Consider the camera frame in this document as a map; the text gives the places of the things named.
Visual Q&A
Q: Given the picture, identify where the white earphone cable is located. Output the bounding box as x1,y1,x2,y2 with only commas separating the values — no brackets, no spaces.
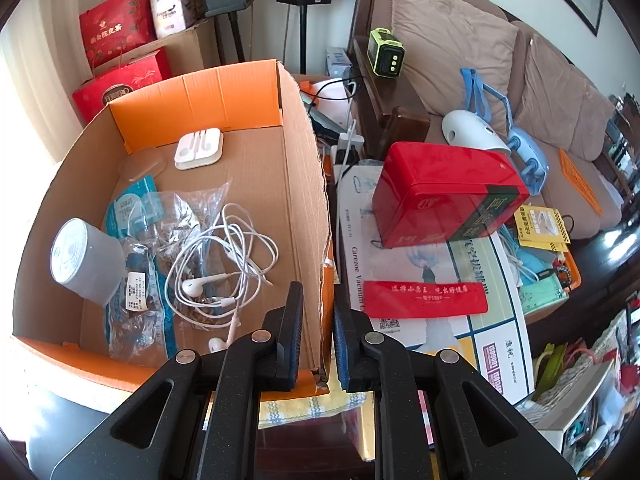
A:
162,201,280,354

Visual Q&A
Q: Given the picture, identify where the clear plastic bag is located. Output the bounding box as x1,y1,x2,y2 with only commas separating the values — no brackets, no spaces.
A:
104,176,230,367

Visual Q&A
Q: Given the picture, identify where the orange cardboard box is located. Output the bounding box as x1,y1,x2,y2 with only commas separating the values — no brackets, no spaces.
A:
13,60,333,396

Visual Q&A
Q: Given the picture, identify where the white earphone case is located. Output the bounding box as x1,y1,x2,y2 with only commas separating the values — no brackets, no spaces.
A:
174,128,224,171

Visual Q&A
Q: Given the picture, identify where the grey tape roll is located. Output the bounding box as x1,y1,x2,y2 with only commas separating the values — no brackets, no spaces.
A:
50,218,126,307

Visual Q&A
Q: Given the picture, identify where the yellow checkered cloth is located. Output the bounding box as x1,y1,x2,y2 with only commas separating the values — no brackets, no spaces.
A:
258,373,367,429

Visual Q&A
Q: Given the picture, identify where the white large flat box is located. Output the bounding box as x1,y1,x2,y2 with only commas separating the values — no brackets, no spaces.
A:
337,166,534,404

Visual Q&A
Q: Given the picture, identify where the red plastic box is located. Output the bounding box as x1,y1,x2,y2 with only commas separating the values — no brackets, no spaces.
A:
372,142,529,248

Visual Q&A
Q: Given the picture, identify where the orange tray with clutter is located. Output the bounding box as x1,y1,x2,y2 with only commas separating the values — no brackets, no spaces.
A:
498,226,582,325

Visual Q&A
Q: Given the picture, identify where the yellow booklet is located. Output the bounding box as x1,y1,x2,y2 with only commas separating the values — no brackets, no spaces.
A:
514,205,570,252

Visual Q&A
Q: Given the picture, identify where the white curved device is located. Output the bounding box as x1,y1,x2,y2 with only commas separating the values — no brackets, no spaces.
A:
442,110,511,155

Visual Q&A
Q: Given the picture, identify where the light blue plastic holder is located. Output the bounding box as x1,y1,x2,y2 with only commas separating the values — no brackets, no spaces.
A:
460,68,549,196

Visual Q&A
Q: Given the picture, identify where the orange mesh sheet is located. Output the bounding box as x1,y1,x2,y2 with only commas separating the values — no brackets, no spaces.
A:
559,150,603,216

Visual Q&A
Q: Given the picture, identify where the brown cardboard box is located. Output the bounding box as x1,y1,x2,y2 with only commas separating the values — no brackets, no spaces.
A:
93,18,220,76

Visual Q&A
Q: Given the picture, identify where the green black portable radio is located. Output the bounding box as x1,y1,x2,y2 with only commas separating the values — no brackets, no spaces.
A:
367,27,406,78

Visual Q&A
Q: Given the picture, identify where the red Ferrero chocolate box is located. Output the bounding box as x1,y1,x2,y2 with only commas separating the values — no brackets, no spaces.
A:
73,48,172,124

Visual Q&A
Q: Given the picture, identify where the brown sofa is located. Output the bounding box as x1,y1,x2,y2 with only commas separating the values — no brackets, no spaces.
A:
348,0,622,240

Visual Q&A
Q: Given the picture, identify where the right beige cushion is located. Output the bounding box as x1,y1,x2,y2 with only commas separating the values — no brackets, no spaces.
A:
515,34,614,162

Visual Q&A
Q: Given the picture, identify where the beige cushion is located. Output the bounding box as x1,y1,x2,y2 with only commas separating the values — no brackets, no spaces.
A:
392,0,518,144
515,34,614,162

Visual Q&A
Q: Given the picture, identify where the left beige cushion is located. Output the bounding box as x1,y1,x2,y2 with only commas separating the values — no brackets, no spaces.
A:
392,0,518,144

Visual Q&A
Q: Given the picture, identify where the white pink tissue pack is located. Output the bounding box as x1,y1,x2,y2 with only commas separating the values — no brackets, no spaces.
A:
150,0,196,39

